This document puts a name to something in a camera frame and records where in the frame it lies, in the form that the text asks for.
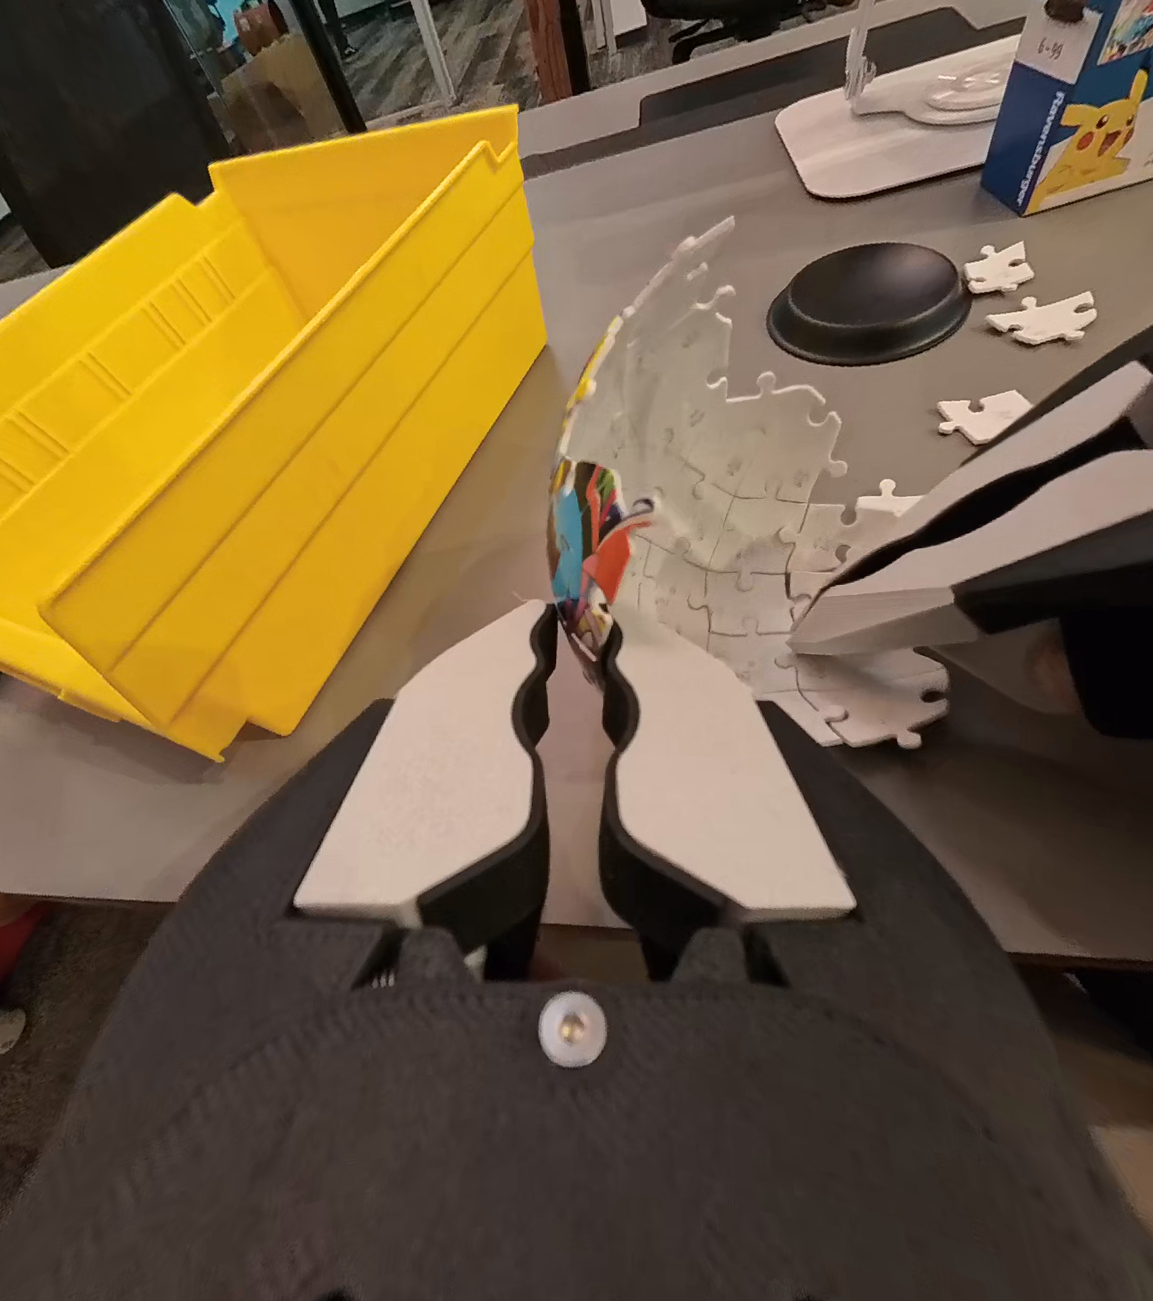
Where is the cardboard box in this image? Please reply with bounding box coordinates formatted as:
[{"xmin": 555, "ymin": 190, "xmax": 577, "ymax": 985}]
[{"xmin": 222, "ymin": 31, "xmax": 354, "ymax": 154}]

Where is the yellow plastic bin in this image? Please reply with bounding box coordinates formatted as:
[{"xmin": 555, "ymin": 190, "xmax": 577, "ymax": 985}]
[{"xmin": 0, "ymin": 104, "xmax": 551, "ymax": 762}]

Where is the black round ball stand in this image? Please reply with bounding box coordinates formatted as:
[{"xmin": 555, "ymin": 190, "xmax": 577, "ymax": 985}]
[{"xmin": 768, "ymin": 242, "xmax": 972, "ymax": 367}]

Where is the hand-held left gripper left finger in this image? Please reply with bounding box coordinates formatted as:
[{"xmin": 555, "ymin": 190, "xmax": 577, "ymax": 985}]
[{"xmin": 292, "ymin": 600, "xmax": 558, "ymax": 984}]

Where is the white desk stand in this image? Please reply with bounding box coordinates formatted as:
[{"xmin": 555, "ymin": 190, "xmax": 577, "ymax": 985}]
[{"xmin": 774, "ymin": 0, "xmax": 1023, "ymax": 198}]

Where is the white jigsaw piece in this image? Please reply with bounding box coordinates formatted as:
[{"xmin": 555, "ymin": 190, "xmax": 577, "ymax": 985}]
[
  {"xmin": 985, "ymin": 290, "xmax": 1096, "ymax": 345},
  {"xmin": 963, "ymin": 241, "xmax": 1035, "ymax": 298},
  {"xmin": 936, "ymin": 391, "xmax": 1033, "ymax": 446}
]

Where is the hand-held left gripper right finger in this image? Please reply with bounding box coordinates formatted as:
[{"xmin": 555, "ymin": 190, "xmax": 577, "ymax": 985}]
[{"xmin": 596, "ymin": 619, "xmax": 857, "ymax": 984}]

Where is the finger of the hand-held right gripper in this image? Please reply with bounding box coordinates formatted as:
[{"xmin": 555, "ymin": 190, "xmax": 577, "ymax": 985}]
[
  {"xmin": 838, "ymin": 360, "xmax": 1153, "ymax": 586},
  {"xmin": 788, "ymin": 448, "xmax": 1153, "ymax": 656}
]

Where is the black office chair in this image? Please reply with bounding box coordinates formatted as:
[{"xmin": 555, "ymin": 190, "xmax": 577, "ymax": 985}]
[{"xmin": 642, "ymin": 0, "xmax": 812, "ymax": 62}]

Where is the partly built puzzle ball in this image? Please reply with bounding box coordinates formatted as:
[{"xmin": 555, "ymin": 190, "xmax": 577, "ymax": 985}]
[{"xmin": 548, "ymin": 216, "xmax": 952, "ymax": 750}]

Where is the clear plastic ring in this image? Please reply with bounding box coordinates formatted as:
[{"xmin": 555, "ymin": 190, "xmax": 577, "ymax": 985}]
[{"xmin": 927, "ymin": 61, "xmax": 1017, "ymax": 114}]

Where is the blue puzzle box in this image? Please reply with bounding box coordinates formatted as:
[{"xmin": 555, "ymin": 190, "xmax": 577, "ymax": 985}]
[{"xmin": 982, "ymin": 0, "xmax": 1153, "ymax": 218}]

